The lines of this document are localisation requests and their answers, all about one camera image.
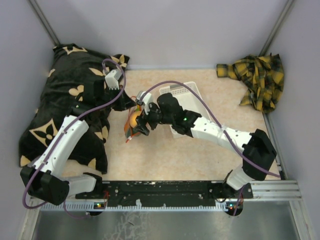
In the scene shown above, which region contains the aluminium frame bar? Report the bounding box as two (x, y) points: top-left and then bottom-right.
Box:
(40, 180), (302, 215)

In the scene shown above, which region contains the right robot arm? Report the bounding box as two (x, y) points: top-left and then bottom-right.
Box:
(135, 91), (277, 199)

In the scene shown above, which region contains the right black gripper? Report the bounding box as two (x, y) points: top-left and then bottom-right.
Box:
(134, 101), (174, 136)

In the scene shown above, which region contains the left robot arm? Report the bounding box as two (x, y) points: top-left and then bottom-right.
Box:
(20, 77), (135, 209)

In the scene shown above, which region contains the black floral pillow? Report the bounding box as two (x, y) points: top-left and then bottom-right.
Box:
(18, 43), (130, 174)

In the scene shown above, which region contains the white plastic basket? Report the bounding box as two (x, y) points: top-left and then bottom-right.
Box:
(159, 81), (212, 139)

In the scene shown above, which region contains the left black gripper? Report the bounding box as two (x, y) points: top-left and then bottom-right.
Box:
(96, 84), (137, 111)

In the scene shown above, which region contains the orange fruit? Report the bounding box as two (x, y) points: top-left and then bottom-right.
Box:
(124, 123), (136, 138)

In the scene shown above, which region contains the peach fruit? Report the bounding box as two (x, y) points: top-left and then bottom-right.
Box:
(129, 111), (142, 128)

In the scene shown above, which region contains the left corner post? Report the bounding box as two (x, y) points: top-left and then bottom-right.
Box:
(27, 0), (61, 46)

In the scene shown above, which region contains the clear zip top bag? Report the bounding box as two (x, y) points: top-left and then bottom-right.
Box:
(123, 105), (144, 143)

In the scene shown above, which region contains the corner post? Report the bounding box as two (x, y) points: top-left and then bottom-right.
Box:
(259, 0), (296, 56)
(27, 0), (61, 46)

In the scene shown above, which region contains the yellow plaid cloth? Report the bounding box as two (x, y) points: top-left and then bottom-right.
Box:
(216, 54), (285, 114)

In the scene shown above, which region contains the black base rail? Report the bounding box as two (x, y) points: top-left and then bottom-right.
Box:
(75, 180), (253, 207)

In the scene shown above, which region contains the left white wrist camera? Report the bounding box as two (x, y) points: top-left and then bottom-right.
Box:
(104, 69), (122, 90)

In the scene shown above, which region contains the right corner post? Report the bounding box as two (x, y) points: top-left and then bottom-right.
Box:
(259, 0), (296, 56)

